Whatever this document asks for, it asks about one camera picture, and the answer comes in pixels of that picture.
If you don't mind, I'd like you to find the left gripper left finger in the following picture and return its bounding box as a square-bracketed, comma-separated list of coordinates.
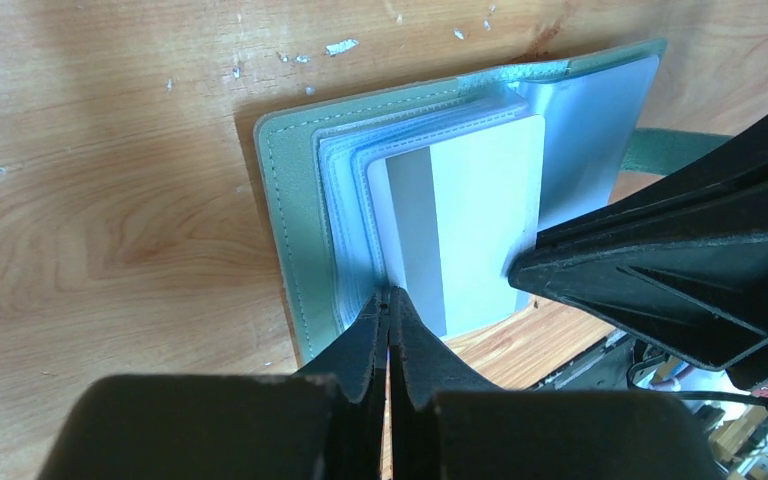
[40, 292, 389, 479]

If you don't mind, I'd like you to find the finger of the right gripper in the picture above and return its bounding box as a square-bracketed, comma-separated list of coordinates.
[537, 115, 768, 248]
[509, 234, 768, 389]

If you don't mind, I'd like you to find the green card holder wallet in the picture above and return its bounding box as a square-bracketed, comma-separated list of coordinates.
[253, 36, 733, 366]

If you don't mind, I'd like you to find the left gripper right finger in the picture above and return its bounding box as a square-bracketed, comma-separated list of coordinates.
[387, 287, 719, 479]

